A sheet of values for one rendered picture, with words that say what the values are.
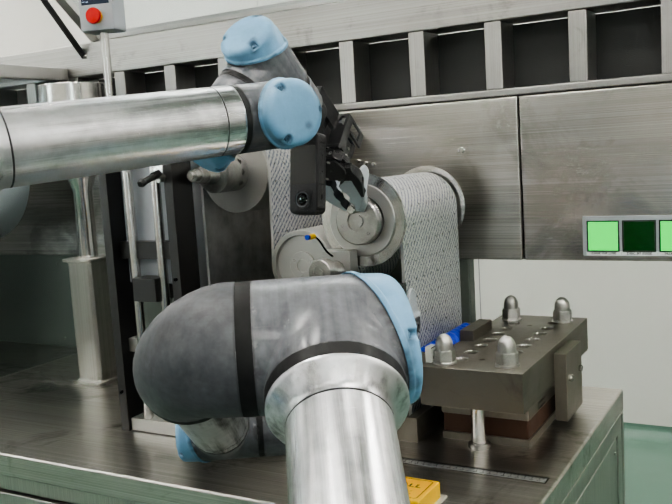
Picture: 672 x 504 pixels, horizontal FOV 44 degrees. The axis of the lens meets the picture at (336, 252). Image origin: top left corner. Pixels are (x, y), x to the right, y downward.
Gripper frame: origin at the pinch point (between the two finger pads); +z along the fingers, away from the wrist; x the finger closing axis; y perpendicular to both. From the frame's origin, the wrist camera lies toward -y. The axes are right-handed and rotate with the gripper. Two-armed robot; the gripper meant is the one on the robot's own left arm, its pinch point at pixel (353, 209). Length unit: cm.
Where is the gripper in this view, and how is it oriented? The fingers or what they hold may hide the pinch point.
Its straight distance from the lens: 128.4
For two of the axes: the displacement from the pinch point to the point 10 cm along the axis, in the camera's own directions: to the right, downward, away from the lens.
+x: -8.7, -0.1, 4.9
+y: 2.7, -8.4, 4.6
